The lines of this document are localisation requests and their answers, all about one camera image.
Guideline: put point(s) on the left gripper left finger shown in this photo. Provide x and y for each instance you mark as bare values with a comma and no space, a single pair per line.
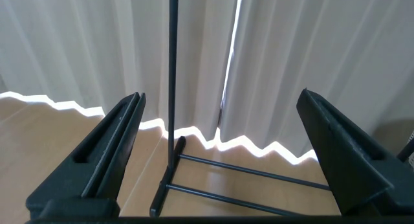
97,165

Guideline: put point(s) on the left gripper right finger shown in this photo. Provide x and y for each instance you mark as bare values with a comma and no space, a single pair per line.
352,172

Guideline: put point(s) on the black clothes rack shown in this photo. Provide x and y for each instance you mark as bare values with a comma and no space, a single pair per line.
173,55

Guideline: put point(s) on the beige curtain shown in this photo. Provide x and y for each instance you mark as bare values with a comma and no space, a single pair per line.
64,39

